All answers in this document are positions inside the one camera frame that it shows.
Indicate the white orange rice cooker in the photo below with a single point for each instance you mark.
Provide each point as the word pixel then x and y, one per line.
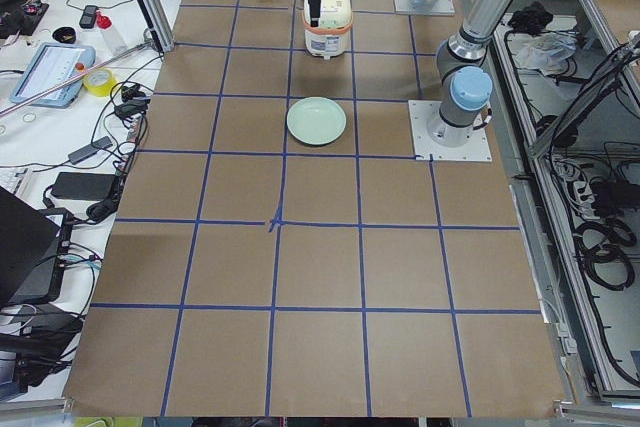
pixel 332 35

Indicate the light green plate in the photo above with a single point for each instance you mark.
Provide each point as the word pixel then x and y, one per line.
pixel 316 121

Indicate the metal rod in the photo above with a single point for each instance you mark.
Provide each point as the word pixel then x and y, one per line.
pixel 146 43

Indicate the red capped clear bottle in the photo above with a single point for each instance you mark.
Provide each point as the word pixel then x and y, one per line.
pixel 110 34

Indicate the black mobile phone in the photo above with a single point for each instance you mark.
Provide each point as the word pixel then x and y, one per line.
pixel 88 17

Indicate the yellow tape roll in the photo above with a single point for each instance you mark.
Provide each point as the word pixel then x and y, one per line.
pixel 99 82

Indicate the crumpled white cloth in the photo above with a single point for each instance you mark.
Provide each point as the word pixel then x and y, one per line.
pixel 548 53

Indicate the black small bowl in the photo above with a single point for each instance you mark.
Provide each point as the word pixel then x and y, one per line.
pixel 65 35

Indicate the blue teach pendant tablet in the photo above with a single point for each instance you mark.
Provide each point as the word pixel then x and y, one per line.
pixel 53 64

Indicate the black power adapter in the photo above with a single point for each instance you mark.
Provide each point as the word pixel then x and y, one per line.
pixel 83 186

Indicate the black laptop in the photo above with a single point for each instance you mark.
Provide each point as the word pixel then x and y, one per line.
pixel 33 243

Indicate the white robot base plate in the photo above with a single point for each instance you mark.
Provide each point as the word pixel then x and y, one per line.
pixel 434 140

